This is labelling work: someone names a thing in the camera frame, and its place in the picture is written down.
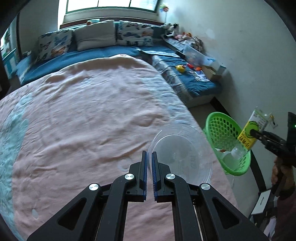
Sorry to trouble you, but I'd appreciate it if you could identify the window with green frame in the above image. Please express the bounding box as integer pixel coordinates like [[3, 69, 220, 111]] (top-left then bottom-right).
[[66, 0, 159, 13]]

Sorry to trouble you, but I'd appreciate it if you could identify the clear plastic round lid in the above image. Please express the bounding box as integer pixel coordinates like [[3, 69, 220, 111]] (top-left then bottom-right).
[[148, 124, 213, 186]]

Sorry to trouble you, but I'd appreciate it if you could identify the yellow green drink carton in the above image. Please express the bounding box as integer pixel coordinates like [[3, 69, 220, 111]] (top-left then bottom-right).
[[237, 108, 274, 151]]

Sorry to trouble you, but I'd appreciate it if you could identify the butterfly pillow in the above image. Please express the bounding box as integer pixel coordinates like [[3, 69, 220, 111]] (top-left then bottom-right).
[[116, 20, 154, 47], [36, 29, 74, 62]]

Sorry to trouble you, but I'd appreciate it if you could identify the plush toys pile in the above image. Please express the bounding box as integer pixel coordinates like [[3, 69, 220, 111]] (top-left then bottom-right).
[[161, 23, 204, 52]]

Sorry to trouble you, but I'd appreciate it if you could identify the cardboard box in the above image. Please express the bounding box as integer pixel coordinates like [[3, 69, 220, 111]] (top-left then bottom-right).
[[202, 65, 226, 81]]

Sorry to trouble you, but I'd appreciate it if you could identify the right butterfly pillow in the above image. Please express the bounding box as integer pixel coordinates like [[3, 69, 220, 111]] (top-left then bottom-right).
[[116, 20, 154, 47]]

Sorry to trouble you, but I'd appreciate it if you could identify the left butterfly pillow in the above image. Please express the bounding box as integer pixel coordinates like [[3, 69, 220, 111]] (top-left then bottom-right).
[[36, 29, 74, 62]]

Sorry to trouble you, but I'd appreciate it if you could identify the person's right hand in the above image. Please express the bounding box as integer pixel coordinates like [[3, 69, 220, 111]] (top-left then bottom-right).
[[271, 157, 295, 197]]

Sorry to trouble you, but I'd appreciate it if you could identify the pink blanket table cover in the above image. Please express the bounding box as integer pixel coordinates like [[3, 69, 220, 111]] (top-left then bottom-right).
[[0, 54, 239, 241]]

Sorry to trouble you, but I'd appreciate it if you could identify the clear plastic storage bin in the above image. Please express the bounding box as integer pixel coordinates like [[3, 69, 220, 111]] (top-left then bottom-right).
[[183, 45, 216, 67]]

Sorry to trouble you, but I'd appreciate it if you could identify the yellow duck toy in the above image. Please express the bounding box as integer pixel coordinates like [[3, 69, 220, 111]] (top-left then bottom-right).
[[176, 65, 186, 74]]

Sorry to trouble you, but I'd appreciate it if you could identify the plain white pillow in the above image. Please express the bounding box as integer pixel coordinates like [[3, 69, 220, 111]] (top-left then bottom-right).
[[74, 20, 116, 51]]

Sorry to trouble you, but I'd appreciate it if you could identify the green plastic trash basket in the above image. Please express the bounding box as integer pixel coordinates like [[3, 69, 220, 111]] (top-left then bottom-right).
[[203, 112, 251, 176]]

